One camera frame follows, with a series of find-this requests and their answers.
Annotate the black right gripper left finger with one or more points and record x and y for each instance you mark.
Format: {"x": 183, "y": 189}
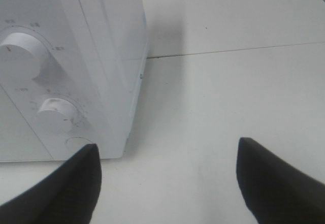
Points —
{"x": 67, "y": 195}

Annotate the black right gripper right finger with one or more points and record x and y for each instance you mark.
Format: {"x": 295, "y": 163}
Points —
{"x": 273, "y": 190}

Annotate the white timer knob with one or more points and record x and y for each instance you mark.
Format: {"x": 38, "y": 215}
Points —
{"x": 57, "y": 115}

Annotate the white microwave oven body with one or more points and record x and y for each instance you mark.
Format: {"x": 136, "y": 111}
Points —
{"x": 97, "y": 50}

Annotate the white upper power knob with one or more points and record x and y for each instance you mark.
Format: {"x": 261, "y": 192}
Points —
{"x": 23, "y": 55}

